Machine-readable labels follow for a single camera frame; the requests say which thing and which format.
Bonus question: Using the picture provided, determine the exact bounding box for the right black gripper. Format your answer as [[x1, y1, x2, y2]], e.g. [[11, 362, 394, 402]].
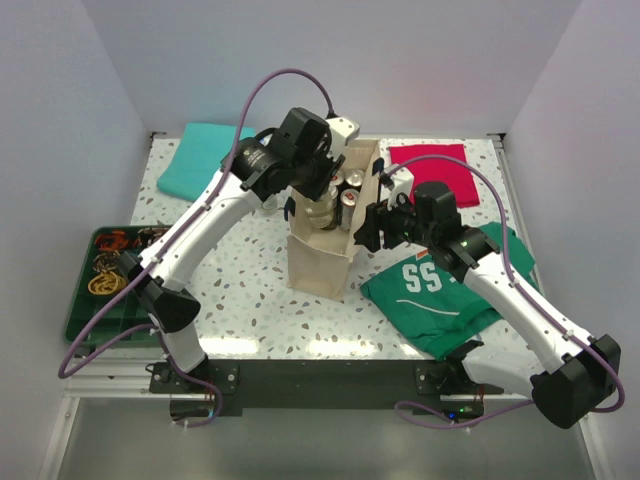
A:
[[353, 189, 435, 254]]

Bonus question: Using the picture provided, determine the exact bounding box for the green glass bottle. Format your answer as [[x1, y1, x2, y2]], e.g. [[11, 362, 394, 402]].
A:
[[305, 194, 336, 230]]

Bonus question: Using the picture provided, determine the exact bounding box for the beige canvas bag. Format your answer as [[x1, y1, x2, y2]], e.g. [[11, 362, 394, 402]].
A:
[[287, 139, 381, 300]]

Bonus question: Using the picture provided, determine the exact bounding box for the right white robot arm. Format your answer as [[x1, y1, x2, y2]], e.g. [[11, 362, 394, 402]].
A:
[[354, 182, 624, 429]]

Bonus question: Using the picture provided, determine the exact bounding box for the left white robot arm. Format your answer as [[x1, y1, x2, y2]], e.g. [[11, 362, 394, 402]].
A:
[[118, 107, 359, 392]]

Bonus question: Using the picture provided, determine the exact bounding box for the silver can back right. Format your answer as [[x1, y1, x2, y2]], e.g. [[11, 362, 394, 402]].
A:
[[345, 169, 365, 188]]

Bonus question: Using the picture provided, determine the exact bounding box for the silver can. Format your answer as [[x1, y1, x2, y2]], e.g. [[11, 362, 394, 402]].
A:
[[340, 188, 359, 231], [345, 169, 365, 188]]

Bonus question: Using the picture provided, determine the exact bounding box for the silver can middle right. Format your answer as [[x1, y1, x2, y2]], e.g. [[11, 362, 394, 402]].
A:
[[340, 188, 359, 231]]

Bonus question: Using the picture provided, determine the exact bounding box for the red folded cloth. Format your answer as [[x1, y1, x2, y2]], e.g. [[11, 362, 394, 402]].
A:
[[390, 143, 480, 208]]

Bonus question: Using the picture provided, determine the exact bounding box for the green jersey shirt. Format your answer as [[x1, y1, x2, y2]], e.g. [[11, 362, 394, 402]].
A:
[[360, 221, 537, 362]]

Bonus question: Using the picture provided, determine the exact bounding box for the teal folded towel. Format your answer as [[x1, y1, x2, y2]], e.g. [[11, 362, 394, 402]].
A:
[[156, 123, 236, 202]]

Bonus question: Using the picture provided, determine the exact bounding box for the brown rubber band pile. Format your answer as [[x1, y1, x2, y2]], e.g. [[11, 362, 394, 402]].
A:
[[134, 227, 168, 248]]

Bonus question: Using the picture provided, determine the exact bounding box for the orange rubber band pile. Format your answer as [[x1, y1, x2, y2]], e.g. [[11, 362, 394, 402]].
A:
[[94, 229, 131, 252]]

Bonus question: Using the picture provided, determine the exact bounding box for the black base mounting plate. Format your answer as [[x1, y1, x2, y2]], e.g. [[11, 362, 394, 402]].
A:
[[148, 357, 506, 427]]

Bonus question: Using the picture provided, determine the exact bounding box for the tan rubber band pile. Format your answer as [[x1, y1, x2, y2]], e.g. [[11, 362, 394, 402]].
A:
[[92, 251, 120, 273]]

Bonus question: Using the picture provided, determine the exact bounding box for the yellow rubber band pile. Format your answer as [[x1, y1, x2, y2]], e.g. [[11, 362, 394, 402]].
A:
[[87, 271, 127, 296]]

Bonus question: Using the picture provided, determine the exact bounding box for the green compartment tray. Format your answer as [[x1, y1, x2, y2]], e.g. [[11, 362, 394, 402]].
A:
[[64, 225, 169, 349]]

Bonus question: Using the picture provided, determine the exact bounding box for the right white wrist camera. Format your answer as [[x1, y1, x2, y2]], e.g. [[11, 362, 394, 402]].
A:
[[380, 166, 414, 210]]

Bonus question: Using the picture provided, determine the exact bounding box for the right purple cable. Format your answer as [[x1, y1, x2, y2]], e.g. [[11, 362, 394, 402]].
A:
[[382, 153, 626, 427]]

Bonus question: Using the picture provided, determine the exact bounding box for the purple cable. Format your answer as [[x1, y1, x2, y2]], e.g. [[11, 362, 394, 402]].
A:
[[382, 153, 626, 427], [57, 68, 337, 429]]

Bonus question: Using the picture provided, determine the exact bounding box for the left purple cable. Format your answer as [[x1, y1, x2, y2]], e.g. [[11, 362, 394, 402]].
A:
[[57, 68, 337, 429]]

